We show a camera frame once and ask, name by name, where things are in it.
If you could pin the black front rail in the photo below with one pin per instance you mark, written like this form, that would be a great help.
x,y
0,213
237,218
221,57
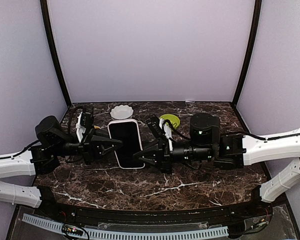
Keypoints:
x,y
229,214

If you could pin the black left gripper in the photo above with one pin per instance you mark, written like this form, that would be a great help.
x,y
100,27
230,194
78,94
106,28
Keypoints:
x,y
93,144

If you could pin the white fluted ceramic bowl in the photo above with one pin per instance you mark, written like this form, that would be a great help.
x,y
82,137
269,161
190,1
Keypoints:
x,y
121,112

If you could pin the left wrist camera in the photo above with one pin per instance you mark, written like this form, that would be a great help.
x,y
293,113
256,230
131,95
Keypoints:
x,y
84,123

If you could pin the green plastic bowl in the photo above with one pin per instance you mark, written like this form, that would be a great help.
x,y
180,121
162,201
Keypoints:
x,y
173,119

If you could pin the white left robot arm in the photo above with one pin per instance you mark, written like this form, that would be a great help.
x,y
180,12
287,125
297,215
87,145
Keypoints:
x,y
41,157

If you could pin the black frame post left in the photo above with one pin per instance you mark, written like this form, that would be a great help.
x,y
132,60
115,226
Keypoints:
x,y
53,51

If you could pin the white slotted cable duct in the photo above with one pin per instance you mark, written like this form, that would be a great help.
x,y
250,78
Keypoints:
x,y
75,232

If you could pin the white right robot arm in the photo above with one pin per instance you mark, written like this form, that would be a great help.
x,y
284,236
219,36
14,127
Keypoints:
x,y
227,151

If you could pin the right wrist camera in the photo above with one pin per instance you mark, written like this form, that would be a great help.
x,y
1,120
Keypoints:
x,y
161,128

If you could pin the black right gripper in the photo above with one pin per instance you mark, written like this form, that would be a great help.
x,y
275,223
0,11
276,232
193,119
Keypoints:
x,y
161,150

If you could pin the black frame post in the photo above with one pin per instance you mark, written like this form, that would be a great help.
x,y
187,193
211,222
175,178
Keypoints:
x,y
53,51
248,53

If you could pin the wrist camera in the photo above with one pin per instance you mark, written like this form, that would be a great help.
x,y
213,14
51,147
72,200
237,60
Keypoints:
x,y
161,128
84,123

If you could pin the black frame post right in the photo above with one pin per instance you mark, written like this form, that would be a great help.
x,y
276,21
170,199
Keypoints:
x,y
248,53

